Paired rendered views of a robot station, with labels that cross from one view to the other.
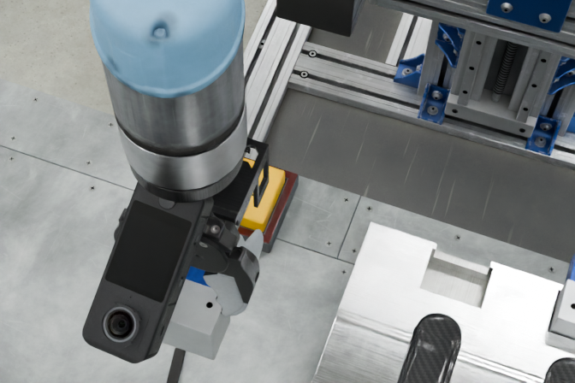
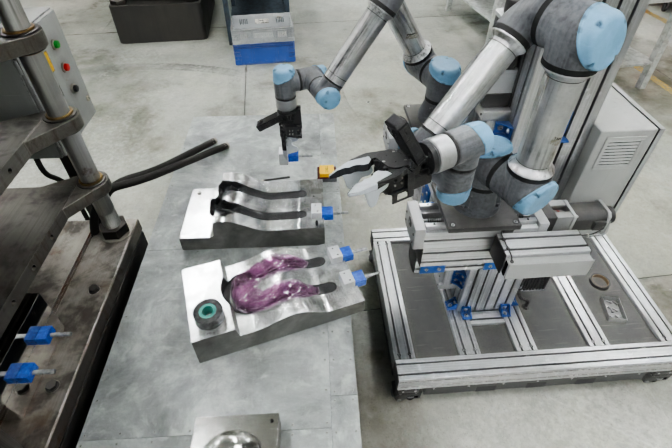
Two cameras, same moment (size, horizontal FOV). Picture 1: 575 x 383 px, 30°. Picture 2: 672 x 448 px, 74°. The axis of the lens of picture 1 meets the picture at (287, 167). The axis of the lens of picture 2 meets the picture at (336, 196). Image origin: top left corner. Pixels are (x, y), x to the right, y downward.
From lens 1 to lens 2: 1.34 m
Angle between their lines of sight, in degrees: 44
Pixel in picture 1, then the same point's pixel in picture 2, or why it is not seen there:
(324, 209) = (333, 187)
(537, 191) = (434, 312)
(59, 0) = not seen: hidden behind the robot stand
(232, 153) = (282, 106)
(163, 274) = (268, 120)
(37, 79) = (402, 205)
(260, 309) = not seen: hidden behind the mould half
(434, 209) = (409, 287)
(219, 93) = (279, 89)
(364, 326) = (298, 184)
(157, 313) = (263, 123)
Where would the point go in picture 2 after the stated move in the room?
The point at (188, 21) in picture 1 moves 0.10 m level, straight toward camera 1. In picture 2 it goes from (276, 71) to (248, 78)
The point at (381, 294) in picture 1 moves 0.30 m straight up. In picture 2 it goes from (306, 184) to (302, 116)
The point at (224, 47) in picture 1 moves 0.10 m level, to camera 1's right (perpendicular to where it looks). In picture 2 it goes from (280, 80) to (289, 94)
